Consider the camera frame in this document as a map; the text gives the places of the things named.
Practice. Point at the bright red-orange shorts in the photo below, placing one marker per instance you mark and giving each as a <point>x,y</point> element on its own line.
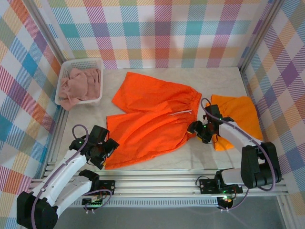
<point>147,124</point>

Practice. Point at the aluminium frame bar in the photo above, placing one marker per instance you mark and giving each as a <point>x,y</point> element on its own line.
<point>284,212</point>

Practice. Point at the aluminium frame rail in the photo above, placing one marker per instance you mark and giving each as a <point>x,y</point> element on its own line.
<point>155,183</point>

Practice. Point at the light orange shorts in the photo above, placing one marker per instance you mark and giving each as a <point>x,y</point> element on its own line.
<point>243,109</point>

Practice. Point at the pink shorts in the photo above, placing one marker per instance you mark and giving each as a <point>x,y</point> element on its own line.
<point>81,86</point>

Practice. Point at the white plastic mesh basket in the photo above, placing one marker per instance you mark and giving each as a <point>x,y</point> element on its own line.
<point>81,63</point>

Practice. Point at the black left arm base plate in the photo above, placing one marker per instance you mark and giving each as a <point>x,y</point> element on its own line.
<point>110,183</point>

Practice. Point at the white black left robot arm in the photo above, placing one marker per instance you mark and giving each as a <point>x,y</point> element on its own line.
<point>62,174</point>

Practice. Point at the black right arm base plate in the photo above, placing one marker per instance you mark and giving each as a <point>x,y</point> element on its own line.
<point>207,186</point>

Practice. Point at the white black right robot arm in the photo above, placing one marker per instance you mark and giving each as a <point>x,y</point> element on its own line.
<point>236,136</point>

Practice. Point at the aluminium corner post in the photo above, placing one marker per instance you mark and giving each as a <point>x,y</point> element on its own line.
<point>259,35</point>
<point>45,31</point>

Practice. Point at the aluminium side rail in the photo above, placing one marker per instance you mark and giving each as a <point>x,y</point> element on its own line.
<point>57,133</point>

